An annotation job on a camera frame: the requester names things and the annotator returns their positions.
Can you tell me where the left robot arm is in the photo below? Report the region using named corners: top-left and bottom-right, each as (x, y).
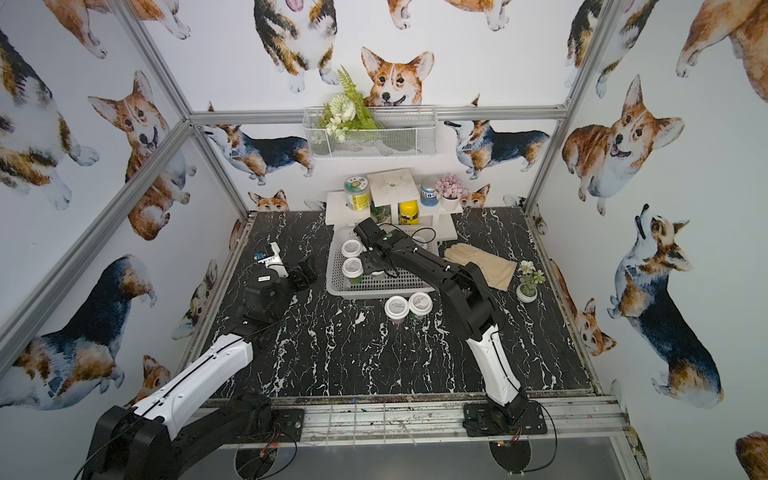
top-left (75, 257), bottom-right (318, 479)

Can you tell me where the white plastic perforated basket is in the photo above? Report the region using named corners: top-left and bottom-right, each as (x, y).
top-left (326, 228), bottom-right (434, 300)

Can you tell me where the green fern white flower bouquet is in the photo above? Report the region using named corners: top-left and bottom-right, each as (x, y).
top-left (316, 66), bottom-right (380, 142)

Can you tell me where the small green plant under shelf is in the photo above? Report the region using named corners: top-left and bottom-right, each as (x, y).
top-left (369, 205), bottom-right (392, 225)

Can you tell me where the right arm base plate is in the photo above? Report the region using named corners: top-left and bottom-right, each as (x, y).
top-left (462, 402), bottom-right (548, 437)

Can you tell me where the pink flower pot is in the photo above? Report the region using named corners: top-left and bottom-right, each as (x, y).
top-left (436, 173), bottom-right (469, 211)

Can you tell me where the blue white small jar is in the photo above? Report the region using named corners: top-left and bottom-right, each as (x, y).
top-left (420, 176), bottom-right (439, 208)

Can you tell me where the beige work glove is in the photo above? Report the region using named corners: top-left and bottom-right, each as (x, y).
top-left (443, 243), bottom-right (517, 291)

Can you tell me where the small potted white flower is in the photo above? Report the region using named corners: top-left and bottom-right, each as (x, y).
top-left (516, 260), bottom-right (545, 303)

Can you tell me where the yellow jar on shelf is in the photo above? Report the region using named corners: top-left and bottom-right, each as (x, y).
top-left (398, 201), bottom-right (419, 225)

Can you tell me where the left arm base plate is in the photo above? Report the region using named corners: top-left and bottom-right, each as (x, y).
top-left (267, 408), bottom-right (306, 443)

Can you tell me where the white wire wall basket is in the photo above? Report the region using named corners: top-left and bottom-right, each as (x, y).
top-left (302, 106), bottom-right (438, 159)

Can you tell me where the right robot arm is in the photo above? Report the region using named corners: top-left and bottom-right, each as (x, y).
top-left (354, 219), bottom-right (529, 436)

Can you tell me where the white stepped display shelf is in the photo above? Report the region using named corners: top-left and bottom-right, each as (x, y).
top-left (325, 169), bottom-right (462, 242)

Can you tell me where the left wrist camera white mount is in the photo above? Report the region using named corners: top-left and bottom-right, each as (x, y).
top-left (253, 242), bottom-right (288, 278)

